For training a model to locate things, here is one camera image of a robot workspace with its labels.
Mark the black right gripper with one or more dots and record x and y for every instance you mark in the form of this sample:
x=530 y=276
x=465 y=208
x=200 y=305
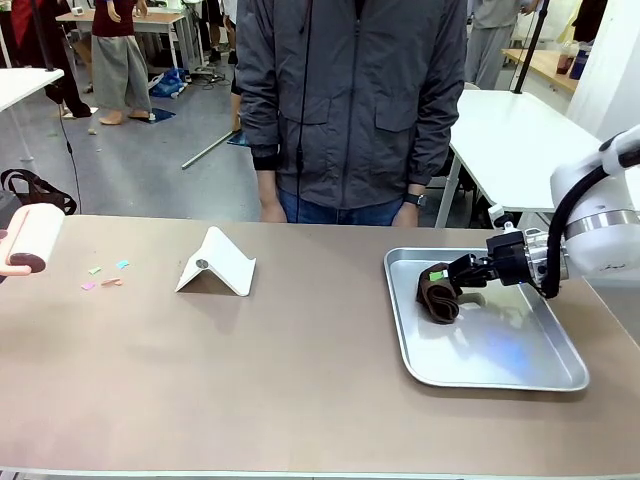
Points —
x=510 y=260

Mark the brown cloth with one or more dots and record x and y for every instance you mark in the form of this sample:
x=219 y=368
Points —
x=440 y=300

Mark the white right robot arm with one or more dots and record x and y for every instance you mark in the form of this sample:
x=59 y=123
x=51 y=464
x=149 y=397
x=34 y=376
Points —
x=600 y=235

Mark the person's left hand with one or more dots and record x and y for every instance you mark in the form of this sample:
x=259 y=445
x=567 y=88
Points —
x=407 y=215

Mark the person's right hand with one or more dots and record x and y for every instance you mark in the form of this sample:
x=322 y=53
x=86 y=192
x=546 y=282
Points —
x=272 y=202

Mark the silver metal tray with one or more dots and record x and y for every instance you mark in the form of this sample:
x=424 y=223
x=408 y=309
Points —
x=490 y=350

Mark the black wristwatch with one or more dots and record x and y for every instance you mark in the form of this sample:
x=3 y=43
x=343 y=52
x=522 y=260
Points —
x=416 y=200

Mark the large white table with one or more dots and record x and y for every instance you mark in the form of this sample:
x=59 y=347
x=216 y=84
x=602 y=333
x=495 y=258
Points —
x=515 y=140

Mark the person in grey jacket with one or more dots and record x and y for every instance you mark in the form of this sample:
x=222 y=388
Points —
x=350 y=100

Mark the light wooden desk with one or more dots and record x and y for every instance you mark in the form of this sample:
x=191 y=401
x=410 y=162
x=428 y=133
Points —
x=545 y=65

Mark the person in light grey trousers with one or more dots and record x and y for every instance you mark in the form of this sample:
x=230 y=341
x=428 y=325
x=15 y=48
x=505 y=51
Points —
x=490 y=45

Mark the cup with dark drink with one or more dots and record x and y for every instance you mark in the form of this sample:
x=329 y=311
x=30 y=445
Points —
x=565 y=60

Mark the blue cup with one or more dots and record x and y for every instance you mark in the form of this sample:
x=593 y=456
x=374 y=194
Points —
x=578 y=65

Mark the black tripod pole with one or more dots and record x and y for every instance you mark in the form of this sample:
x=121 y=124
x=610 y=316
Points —
x=530 y=45

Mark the white folded stand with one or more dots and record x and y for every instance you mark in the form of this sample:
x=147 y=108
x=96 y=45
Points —
x=220 y=265

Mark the metal bar on floor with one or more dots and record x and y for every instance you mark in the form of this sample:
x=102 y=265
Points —
x=210 y=149

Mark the blue floor mat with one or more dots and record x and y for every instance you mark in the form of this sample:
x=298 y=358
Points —
x=162 y=114

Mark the blue paper scrap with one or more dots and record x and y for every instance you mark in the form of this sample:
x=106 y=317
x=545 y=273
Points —
x=123 y=263

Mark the blue plastic bag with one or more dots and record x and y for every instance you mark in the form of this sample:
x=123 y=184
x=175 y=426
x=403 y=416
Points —
x=167 y=82

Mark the orange paper scrap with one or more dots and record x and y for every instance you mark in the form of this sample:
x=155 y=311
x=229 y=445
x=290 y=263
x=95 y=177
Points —
x=111 y=282

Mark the green paper scrap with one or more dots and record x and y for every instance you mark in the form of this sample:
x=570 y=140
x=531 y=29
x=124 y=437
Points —
x=95 y=270

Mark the person in wide grey trousers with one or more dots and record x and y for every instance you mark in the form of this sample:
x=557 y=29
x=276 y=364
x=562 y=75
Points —
x=120 y=70

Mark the wooden table with white legs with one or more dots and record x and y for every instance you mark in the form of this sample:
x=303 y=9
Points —
x=145 y=20

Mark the person in black clothes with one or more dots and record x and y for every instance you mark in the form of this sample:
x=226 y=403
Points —
x=65 y=95

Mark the small white device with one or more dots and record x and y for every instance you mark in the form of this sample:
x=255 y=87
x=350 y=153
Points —
x=79 y=11

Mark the white side table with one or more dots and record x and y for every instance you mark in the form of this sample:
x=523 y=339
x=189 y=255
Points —
x=25 y=82

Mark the thin black clamp pole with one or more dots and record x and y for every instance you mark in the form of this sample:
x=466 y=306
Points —
x=42 y=40

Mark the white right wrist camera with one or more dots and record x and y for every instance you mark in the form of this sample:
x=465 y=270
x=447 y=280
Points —
x=500 y=217

